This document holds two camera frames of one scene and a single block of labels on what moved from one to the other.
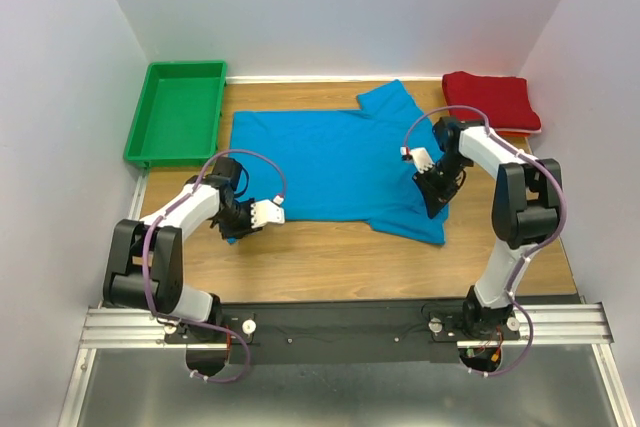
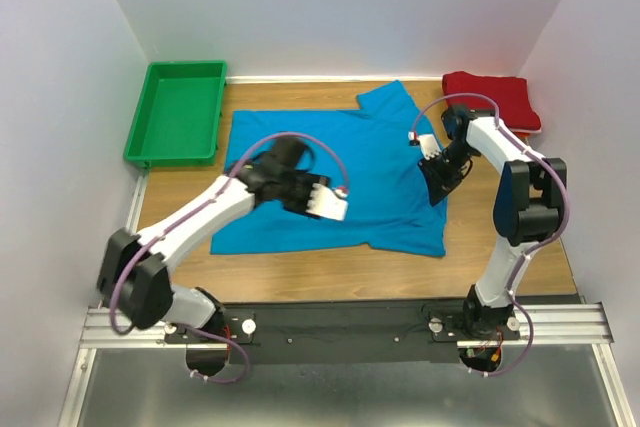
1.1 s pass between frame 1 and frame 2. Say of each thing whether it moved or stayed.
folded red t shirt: stayed
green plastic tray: stayed
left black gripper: moved
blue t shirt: moved
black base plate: stayed
